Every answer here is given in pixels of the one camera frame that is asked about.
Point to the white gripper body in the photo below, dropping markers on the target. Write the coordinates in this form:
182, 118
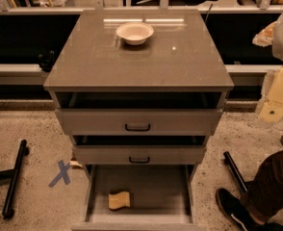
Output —
273, 108

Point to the yellow sponge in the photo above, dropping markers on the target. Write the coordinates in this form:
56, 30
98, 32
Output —
119, 200

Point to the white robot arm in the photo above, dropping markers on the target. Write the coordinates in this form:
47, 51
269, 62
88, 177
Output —
272, 35

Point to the grey drawer cabinet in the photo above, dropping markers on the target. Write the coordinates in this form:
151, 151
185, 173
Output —
179, 57

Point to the bottom grey drawer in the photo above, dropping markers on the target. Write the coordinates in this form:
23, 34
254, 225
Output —
161, 199

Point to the grey drawer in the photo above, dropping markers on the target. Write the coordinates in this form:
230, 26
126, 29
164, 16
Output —
139, 113
139, 150
161, 199

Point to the middle grey drawer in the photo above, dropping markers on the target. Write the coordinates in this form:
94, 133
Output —
139, 150

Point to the top grey drawer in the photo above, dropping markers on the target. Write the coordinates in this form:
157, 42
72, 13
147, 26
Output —
139, 113

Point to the black stand leg right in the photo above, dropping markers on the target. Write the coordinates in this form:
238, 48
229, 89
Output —
228, 160

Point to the black stand leg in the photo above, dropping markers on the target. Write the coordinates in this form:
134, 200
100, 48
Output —
228, 160
10, 176

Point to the brown trouser leg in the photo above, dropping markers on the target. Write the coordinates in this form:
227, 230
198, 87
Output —
264, 197

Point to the white bowl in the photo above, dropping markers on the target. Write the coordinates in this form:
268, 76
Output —
135, 33

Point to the blue tape cross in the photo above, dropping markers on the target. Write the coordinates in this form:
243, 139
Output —
63, 174

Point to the black clamp knob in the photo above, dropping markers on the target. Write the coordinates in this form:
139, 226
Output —
46, 62

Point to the black stand leg left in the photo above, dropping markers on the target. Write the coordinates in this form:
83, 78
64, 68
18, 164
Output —
10, 176

